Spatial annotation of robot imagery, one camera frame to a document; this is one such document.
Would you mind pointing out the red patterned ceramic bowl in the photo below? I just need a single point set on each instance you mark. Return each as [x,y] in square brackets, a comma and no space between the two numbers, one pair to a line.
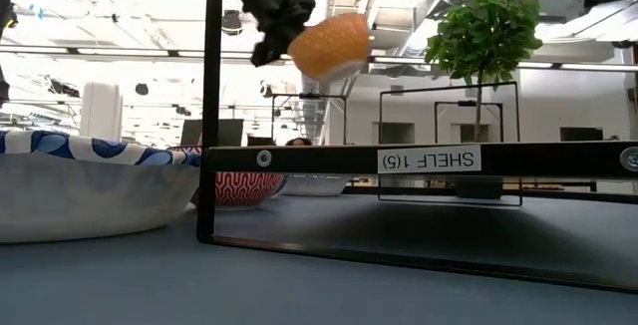
[246,188]

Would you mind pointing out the dark monitor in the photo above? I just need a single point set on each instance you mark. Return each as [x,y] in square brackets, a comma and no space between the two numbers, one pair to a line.
[229,133]

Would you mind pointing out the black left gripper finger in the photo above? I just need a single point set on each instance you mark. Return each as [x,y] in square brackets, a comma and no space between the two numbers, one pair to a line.
[274,48]

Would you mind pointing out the black frame wooden shelf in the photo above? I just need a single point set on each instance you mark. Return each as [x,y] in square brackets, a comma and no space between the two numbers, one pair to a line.
[212,66]

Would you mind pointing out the green potted tree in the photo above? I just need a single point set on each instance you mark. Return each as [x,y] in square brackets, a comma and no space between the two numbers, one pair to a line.
[483,31]

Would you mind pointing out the person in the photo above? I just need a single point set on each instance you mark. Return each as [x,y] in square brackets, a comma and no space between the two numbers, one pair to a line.
[298,142]

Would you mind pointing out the large blue-white paper bowl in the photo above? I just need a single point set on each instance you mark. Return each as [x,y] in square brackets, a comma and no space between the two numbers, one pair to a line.
[75,200]

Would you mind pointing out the orange patterned ceramic bowl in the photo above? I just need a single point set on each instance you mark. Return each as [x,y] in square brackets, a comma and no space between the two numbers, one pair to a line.
[331,46]

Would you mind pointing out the white shelf label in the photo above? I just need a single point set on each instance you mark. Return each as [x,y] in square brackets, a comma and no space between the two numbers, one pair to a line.
[428,159]

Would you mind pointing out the silver shelf screw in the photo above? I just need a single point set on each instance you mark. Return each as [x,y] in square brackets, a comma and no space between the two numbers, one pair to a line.
[630,158]
[264,158]

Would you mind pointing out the small black monitor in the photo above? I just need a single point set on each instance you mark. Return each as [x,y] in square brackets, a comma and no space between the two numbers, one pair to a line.
[580,134]

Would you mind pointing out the white pillar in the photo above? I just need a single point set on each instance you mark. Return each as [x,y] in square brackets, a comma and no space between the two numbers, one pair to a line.
[99,110]

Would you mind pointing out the small blue-white paper bowl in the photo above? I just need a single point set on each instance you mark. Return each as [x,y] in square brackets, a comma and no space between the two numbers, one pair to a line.
[314,185]

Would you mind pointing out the black ceiling dome lamp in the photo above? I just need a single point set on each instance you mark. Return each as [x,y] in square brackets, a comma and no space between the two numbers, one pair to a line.
[232,22]

